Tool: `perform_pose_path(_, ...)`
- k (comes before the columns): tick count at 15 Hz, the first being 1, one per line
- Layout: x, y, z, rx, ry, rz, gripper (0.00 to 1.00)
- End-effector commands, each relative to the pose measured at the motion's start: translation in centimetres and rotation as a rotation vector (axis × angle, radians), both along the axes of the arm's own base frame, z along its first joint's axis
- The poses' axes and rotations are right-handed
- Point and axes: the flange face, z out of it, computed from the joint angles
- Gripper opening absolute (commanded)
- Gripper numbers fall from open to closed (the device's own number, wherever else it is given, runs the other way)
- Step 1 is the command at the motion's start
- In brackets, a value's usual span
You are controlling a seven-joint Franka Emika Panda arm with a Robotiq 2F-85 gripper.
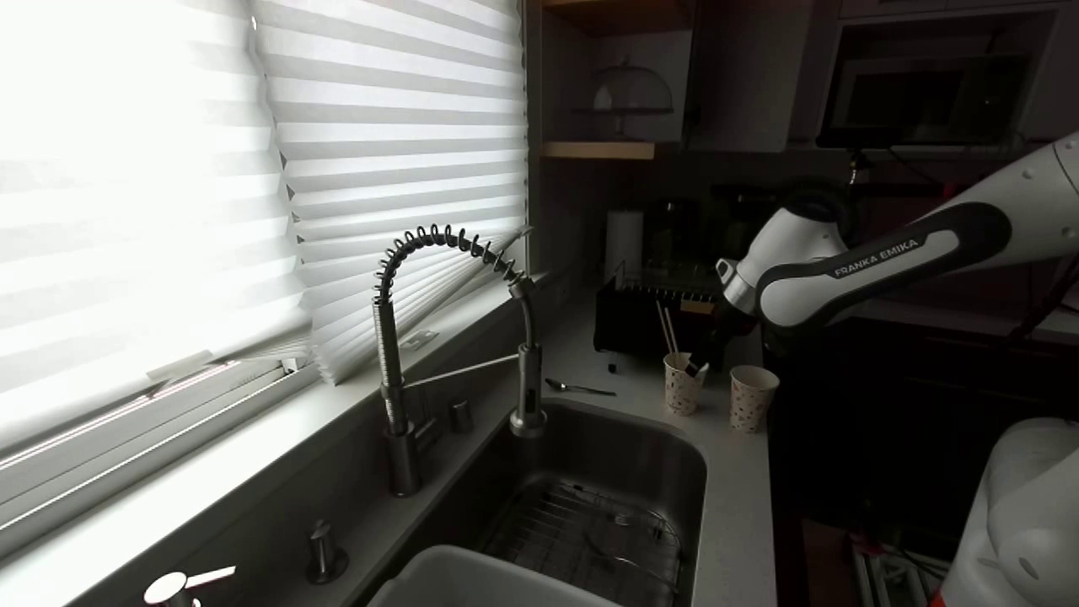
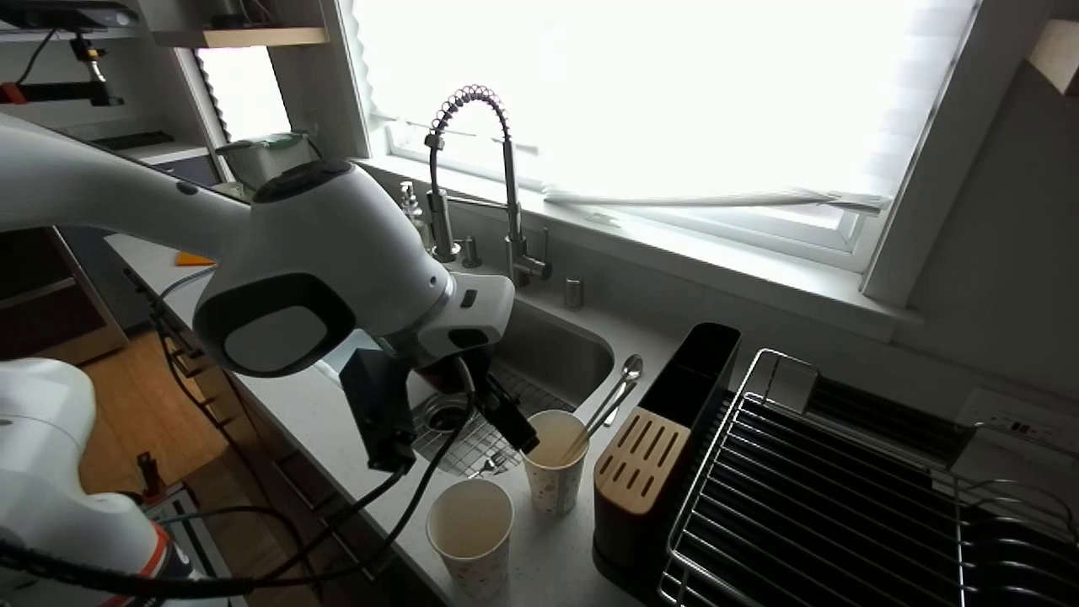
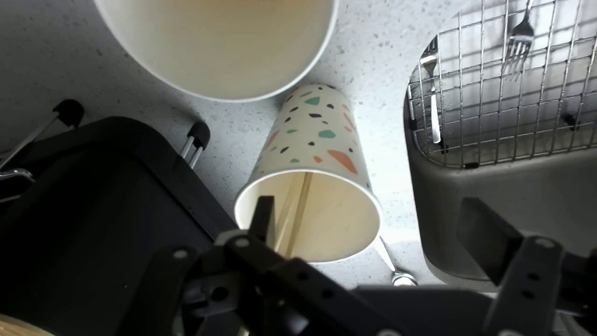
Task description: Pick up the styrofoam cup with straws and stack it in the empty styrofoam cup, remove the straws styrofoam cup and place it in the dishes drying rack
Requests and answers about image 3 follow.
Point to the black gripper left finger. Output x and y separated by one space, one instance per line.
262 292

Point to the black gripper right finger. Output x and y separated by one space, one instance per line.
529 287

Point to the terrazzo print paper cup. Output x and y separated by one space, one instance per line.
310 134
217 44

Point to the grey kitchen sink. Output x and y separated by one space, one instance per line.
497 193

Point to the silver metal spoon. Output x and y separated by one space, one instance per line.
402 277

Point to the black utensil caddy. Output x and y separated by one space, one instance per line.
94 206

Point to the silver table knife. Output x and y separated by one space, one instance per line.
433 119

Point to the wooden knife slot insert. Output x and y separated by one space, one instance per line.
21 328

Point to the silver metal fork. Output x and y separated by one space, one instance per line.
521 35

